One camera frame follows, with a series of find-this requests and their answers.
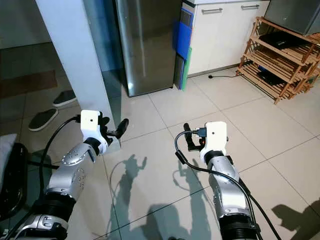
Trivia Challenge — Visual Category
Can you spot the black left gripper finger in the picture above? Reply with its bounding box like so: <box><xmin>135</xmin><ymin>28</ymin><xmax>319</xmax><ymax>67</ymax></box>
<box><xmin>113</xmin><ymin>118</ymin><xmax>130</xmax><ymax>140</ymax></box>

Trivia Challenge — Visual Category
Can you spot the grey slipper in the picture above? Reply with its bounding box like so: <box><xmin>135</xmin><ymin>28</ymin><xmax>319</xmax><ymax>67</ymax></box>
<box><xmin>28</xmin><ymin>108</ymin><xmax>60</xmax><ymax>132</ymax></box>
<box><xmin>52</xmin><ymin>89</ymin><xmax>78</xmax><ymax>108</ymax></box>

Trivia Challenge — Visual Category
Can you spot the green flat board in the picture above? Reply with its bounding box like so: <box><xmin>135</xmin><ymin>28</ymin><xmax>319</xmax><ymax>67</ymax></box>
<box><xmin>180</xmin><ymin>46</ymin><xmax>192</xmax><ymax>91</ymax></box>

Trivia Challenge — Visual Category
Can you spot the stainless steel fridge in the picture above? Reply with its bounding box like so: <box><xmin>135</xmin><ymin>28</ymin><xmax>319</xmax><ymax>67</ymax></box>
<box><xmin>114</xmin><ymin>0</ymin><xmax>183</xmax><ymax>98</ymax></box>

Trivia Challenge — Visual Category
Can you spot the brown floor mat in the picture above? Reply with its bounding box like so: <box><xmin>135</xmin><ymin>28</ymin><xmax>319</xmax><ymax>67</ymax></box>
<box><xmin>0</xmin><ymin>70</ymin><xmax>59</xmax><ymax>99</ymax></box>

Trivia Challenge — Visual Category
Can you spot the blue flat board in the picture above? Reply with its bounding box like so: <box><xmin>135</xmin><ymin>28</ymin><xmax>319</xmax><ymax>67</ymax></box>
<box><xmin>172</xmin><ymin>20</ymin><xmax>194</xmax><ymax>60</ymax></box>

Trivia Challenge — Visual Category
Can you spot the white kitchen cabinet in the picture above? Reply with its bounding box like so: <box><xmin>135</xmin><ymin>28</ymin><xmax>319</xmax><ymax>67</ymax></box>
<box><xmin>181</xmin><ymin>0</ymin><xmax>272</xmax><ymax>78</ymax></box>

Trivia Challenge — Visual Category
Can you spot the small black flat item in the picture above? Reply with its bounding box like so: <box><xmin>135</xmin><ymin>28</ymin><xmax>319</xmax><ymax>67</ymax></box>
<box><xmin>257</xmin><ymin>69</ymin><xmax>287</xmax><ymax>86</ymax></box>

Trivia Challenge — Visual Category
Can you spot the black chair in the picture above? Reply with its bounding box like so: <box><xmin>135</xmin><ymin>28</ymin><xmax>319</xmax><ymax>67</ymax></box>
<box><xmin>0</xmin><ymin>142</ymin><xmax>46</xmax><ymax>222</ymax></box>

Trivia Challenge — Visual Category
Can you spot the grey seat cushion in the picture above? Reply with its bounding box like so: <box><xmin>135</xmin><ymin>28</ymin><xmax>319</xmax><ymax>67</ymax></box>
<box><xmin>0</xmin><ymin>132</ymin><xmax>17</xmax><ymax>173</ymax></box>

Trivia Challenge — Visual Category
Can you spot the wooden slatted shoe rack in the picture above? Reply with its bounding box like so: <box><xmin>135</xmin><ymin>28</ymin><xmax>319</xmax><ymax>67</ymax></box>
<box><xmin>235</xmin><ymin>16</ymin><xmax>320</xmax><ymax>105</ymax></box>

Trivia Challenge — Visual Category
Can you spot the large black flat item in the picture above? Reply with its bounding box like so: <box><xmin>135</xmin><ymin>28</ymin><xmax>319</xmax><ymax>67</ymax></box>
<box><xmin>259</xmin><ymin>30</ymin><xmax>307</xmax><ymax>50</ymax></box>

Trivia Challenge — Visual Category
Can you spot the grey metal box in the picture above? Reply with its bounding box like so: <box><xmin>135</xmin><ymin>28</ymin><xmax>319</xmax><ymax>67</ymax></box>
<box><xmin>263</xmin><ymin>0</ymin><xmax>320</xmax><ymax>36</ymax></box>

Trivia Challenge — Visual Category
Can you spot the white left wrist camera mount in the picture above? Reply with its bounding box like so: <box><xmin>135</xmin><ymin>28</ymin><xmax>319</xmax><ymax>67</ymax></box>
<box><xmin>80</xmin><ymin>110</ymin><xmax>111</xmax><ymax>155</ymax></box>

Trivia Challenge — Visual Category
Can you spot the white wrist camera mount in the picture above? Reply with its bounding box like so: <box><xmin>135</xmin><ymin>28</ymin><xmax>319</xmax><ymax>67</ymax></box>
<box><xmin>80</xmin><ymin>110</ymin><xmax>111</xmax><ymax>155</ymax></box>
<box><xmin>199</xmin><ymin>121</ymin><xmax>229</xmax><ymax>164</ymax></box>

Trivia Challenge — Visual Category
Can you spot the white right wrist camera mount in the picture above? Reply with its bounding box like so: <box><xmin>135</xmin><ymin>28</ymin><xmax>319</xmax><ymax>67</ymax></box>
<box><xmin>199</xmin><ymin>121</ymin><xmax>229</xmax><ymax>164</ymax></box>

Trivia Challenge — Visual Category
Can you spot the black power cord with plug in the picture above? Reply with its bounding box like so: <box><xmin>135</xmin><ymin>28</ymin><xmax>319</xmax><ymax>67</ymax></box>
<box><xmin>208</xmin><ymin>69</ymin><xmax>242</xmax><ymax>80</ymax></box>

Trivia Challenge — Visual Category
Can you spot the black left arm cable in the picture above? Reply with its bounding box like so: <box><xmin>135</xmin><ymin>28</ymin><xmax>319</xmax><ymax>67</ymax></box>
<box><xmin>5</xmin><ymin>115</ymin><xmax>82</xmax><ymax>240</ymax></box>

